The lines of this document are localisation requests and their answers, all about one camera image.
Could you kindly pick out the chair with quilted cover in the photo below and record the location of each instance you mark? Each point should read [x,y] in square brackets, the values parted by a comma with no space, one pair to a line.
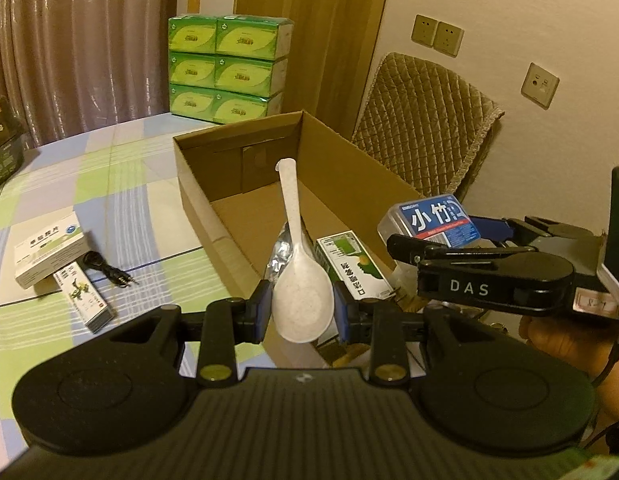
[424,125]

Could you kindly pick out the small white green box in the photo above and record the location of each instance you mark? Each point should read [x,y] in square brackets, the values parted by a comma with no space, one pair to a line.
[87,305]

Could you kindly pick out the beige wall socket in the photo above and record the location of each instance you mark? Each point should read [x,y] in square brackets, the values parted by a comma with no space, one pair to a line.
[424,30]
[449,38]

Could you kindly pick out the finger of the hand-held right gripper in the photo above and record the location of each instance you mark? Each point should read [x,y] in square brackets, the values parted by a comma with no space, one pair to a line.
[414,250]
[492,230]

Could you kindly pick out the shiny pleated curtain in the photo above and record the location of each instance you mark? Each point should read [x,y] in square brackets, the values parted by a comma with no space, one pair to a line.
[79,45]

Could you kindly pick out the silver foil packet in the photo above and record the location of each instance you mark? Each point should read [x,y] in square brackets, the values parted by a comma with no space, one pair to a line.
[279,260]

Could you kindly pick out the stack of green tissue packs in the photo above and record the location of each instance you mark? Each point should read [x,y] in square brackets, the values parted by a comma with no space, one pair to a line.
[229,70]

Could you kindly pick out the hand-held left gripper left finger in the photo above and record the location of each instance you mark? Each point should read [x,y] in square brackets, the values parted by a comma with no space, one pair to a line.
[262,306]

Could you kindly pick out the brown cardboard box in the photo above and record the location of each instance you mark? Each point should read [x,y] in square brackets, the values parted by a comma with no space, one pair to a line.
[339,160]

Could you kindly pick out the clear box with blue label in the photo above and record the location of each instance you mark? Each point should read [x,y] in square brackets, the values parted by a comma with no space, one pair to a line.
[429,220]

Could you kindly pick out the person's right hand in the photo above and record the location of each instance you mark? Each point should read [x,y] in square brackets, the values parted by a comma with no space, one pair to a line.
[554,336]

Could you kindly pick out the green white spray medicine box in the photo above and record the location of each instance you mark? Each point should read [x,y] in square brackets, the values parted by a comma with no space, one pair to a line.
[354,270]

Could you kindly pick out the white speckled plastic spoon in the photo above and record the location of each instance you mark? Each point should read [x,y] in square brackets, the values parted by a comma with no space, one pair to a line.
[302,305]

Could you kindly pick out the beige wall outlet plate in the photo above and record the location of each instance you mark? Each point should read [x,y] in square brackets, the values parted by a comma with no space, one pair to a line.
[539,85]

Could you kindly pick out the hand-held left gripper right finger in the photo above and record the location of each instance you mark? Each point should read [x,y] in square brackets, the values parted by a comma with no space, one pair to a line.
[341,310]

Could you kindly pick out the white medicine box blue logo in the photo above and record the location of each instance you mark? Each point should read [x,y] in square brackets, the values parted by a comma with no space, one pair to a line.
[49,255]

